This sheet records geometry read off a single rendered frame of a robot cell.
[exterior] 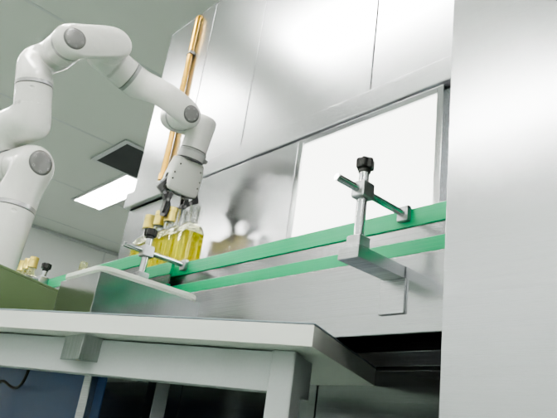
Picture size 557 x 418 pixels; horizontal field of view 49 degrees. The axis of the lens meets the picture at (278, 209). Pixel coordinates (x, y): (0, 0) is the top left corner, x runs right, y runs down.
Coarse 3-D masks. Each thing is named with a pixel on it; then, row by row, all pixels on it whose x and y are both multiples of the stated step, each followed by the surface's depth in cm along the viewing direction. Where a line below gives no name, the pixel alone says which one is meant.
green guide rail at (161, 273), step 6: (162, 264) 151; (168, 264) 149; (150, 270) 154; (156, 270) 152; (162, 270) 150; (168, 270) 147; (150, 276) 153; (156, 276) 151; (162, 276) 149; (168, 276) 147; (162, 282) 148; (168, 282) 147
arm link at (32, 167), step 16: (0, 160) 142; (16, 160) 137; (32, 160) 138; (48, 160) 141; (0, 176) 142; (16, 176) 136; (32, 176) 138; (48, 176) 142; (0, 192) 136; (16, 192) 136; (32, 192) 138; (32, 208) 138
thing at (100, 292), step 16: (96, 272) 111; (64, 288) 120; (80, 288) 114; (96, 288) 109; (112, 288) 111; (128, 288) 113; (144, 288) 116; (64, 304) 117; (80, 304) 112; (96, 304) 109; (112, 304) 111; (128, 304) 113; (144, 304) 115; (160, 304) 117; (176, 304) 119; (192, 304) 122
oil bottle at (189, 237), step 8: (184, 224) 158; (192, 224) 157; (176, 232) 159; (184, 232) 156; (192, 232) 156; (200, 232) 158; (176, 240) 157; (184, 240) 155; (192, 240) 156; (200, 240) 157; (176, 248) 156; (184, 248) 154; (192, 248) 155; (200, 248) 157; (176, 256) 155; (184, 256) 153; (192, 256) 155
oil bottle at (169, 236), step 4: (172, 228) 161; (176, 228) 161; (168, 232) 162; (172, 232) 160; (164, 236) 163; (168, 236) 161; (172, 236) 159; (164, 240) 162; (168, 240) 160; (172, 240) 159; (164, 244) 161; (168, 244) 159; (172, 244) 159; (164, 248) 160; (168, 248) 159; (160, 252) 161; (164, 252) 160; (168, 252) 158; (168, 256) 157; (160, 260) 160
